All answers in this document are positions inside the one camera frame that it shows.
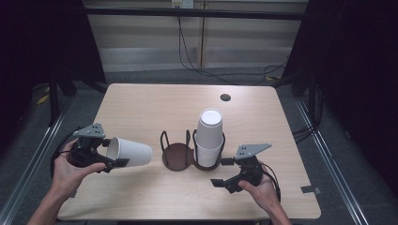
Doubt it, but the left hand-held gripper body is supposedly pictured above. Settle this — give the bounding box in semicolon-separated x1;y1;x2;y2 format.
66;122;109;170

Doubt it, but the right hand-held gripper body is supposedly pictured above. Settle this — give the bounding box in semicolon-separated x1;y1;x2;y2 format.
234;142;272;188

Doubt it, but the white paper cup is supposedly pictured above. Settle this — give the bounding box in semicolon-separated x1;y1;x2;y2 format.
106;136;154;168

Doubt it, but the stack of white cups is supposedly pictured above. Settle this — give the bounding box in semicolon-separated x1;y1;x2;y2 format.
193;108;226;169

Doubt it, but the brown double cup holder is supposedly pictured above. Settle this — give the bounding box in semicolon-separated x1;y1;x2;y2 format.
160;128;226;173

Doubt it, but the person's right hand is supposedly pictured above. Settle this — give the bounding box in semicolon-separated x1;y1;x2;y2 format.
237;172;282;214

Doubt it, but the person's left hand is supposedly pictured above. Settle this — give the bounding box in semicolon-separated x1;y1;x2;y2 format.
50;139;107;202

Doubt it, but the black metal stand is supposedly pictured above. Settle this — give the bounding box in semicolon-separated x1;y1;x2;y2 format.
46;70;108;128
271;70;317;127

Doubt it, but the yellow floor tape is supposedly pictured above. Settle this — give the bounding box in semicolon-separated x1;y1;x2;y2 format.
36;93;51;106

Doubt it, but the dark curtain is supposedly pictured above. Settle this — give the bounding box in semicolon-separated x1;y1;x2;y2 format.
282;0;398;199
0;0;108;154

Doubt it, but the black horizontal bar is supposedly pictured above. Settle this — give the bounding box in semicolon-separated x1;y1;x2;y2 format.
84;7;307;22

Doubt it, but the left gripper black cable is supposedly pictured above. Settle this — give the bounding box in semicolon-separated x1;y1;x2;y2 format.
49;126;83;180

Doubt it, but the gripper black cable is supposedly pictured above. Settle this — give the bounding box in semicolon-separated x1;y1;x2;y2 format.
49;126;83;180
259;162;282;203

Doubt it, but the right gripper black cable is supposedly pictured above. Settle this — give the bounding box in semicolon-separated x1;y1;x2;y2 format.
259;162;282;203

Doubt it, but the aluminium floor rail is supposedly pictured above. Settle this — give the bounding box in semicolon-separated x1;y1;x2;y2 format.
0;93;75;225
294;97;371;225

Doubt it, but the black floor cable bundle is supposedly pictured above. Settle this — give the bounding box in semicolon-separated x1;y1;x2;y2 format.
292;83;324;145

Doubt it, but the black wall cable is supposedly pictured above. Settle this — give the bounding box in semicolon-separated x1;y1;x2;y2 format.
176;7;289;86

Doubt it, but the vertical wall trim strip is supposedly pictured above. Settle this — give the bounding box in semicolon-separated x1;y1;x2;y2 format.
199;1;209;68

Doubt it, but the white wall outlet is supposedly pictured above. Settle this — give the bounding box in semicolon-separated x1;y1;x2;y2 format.
171;0;195;9

